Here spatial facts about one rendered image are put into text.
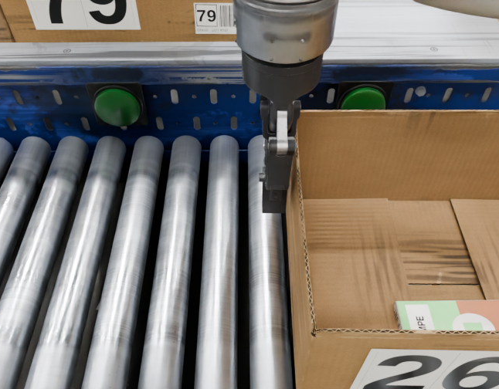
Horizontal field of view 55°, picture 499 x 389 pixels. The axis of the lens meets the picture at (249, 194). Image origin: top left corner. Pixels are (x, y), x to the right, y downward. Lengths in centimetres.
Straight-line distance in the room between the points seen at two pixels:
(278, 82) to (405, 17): 50
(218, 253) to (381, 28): 46
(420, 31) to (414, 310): 47
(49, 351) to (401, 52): 63
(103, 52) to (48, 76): 9
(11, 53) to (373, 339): 66
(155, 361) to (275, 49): 37
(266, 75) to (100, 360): 38
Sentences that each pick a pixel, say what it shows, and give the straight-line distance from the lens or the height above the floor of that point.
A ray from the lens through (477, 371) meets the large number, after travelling 53.
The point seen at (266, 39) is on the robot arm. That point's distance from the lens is 41.
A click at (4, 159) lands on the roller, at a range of 90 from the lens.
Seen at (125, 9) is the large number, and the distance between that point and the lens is 78.
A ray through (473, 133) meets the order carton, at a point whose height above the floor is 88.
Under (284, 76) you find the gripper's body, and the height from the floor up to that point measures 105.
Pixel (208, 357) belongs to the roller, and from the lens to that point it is 59.
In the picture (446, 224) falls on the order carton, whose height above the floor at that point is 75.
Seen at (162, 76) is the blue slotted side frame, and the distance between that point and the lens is 76.
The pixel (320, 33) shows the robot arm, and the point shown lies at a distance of 41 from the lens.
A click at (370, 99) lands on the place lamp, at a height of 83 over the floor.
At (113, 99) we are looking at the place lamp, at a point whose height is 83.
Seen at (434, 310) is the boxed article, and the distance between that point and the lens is 63.
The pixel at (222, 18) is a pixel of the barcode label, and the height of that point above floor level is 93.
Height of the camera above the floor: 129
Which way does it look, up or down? 49 degrees down
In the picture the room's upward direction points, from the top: straight up
